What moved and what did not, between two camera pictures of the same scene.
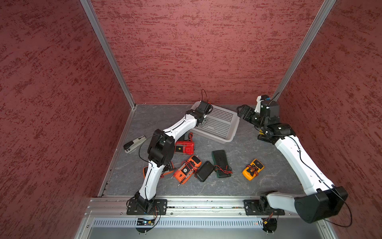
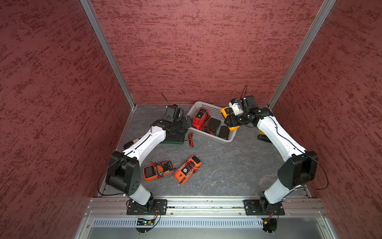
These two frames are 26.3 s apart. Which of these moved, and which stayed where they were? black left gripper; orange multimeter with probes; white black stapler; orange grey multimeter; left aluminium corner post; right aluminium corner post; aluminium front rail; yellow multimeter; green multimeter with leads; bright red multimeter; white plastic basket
Moved: bright red multimeter; green multimeter with leads; yellow multimeter; black left gripper
Stayed: right aluminium corner post; white plastic basket; orange grey multimeter; left aluminium corner post; white black stapler; orange multimeter with probes; aluminium front rail
